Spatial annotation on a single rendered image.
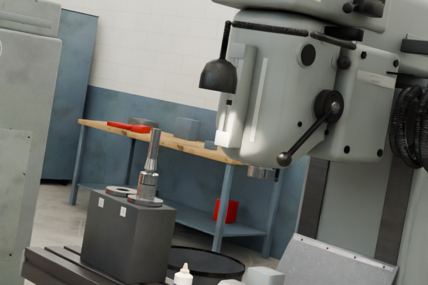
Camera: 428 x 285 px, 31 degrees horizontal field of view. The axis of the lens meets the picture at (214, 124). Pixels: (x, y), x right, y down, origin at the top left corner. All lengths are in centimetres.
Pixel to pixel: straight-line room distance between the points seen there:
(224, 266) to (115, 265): 200
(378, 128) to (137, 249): 64
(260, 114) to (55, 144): 749
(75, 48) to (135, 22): 76
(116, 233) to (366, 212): 62
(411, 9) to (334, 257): 63
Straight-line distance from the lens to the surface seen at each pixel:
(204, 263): 395
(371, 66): 171
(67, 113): 899
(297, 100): 156
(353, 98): 167
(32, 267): 211
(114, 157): 878
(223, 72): 145
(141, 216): 188
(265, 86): 155
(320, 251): 200
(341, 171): 198
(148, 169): 192
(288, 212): 698
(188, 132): 743
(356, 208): 195
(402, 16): 182
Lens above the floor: 146
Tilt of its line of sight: 3 degrees down
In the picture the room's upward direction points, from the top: 10 degrees clockwise
